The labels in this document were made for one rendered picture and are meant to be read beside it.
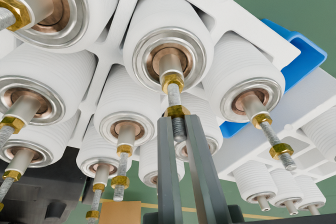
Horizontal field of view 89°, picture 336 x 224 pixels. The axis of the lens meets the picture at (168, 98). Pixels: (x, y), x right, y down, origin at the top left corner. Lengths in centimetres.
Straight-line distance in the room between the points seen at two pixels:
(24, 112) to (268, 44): 32
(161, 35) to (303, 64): 37
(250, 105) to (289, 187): 45
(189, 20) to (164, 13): 2
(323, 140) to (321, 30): 27
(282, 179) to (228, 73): 48
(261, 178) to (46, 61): 53
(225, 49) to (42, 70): 22
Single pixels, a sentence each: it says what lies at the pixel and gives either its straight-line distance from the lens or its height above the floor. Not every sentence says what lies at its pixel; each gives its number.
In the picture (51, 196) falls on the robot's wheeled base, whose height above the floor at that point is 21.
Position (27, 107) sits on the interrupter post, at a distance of 24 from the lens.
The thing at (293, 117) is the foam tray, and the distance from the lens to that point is 47.
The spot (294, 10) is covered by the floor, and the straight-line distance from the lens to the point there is 53.
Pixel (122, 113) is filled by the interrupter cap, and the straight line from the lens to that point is 22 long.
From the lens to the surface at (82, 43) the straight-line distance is 18.
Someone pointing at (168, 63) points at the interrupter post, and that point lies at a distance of 16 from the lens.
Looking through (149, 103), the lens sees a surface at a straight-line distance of 23.
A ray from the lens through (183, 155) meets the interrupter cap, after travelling 31.
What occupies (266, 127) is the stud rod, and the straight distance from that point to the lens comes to 21.
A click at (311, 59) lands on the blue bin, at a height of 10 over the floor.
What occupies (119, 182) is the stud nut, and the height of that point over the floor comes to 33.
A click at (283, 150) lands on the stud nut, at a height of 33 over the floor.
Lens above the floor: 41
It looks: 49 degrees down
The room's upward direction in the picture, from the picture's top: 174 degrees clockwise
